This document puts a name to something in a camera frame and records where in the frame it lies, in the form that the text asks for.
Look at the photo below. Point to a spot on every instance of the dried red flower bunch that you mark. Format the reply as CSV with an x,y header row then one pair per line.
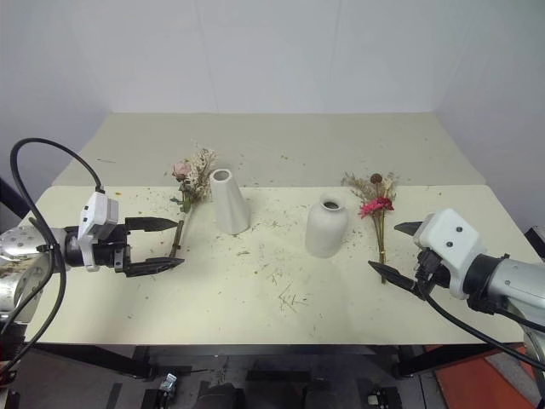
x,y
379,204

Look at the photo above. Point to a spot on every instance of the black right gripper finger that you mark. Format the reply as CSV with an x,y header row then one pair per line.
x,y
409,228
394,274

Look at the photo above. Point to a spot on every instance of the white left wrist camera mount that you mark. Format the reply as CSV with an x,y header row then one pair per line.
x,y
97,213

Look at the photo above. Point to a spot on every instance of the dark rounded shape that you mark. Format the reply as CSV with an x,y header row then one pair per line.
x,y
221,396

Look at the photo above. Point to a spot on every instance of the dark object beside table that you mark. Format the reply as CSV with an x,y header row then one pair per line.
x,y
535,243

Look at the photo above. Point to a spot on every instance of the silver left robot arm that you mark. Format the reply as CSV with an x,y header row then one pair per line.
x,y
25,255

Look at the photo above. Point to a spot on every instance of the white cone-shaped vase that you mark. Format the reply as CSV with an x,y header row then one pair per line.
x,y
227,204

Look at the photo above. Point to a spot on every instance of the white round ribbed vase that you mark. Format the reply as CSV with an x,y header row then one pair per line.
x,y
325,230

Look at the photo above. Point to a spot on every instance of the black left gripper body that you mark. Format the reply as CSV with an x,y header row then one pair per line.
x,y
115,253

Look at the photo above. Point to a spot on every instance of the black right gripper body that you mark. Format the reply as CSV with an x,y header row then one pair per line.
x,y
432,277

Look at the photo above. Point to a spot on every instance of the black table frame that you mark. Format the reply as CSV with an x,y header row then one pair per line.
x,y
106,358

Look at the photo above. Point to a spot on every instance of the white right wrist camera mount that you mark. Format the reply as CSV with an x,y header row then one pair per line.
x,y
453,238

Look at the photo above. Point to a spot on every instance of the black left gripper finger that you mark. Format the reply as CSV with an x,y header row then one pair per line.
x,y
155,266
151,224

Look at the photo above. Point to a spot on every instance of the dried pink rose bunch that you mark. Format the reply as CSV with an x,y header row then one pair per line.
x,y
191,179

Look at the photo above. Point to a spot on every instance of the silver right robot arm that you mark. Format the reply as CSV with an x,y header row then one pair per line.
x,y
511,277

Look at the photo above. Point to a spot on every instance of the orange floor mat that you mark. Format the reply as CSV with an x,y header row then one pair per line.
x,y
477,383

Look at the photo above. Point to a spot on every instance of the metal caster wheel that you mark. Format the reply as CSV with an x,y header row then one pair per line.
x,y
374,397
168,381

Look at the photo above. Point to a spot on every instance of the black object beside table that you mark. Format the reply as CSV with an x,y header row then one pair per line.
x,y
10,200

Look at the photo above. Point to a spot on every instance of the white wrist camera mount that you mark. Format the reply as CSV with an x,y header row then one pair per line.
x,y
97,213
453,238

